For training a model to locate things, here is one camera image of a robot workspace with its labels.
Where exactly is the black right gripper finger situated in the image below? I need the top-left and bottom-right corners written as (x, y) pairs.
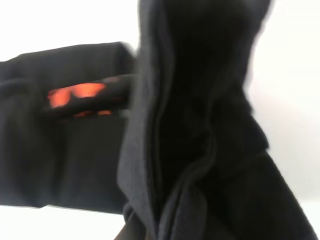
top-left (114, 219), bottom-right (153, 240)

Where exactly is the black printed t-shirt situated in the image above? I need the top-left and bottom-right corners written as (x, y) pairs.
top-left (0, 0), bottom-right (317, 240)

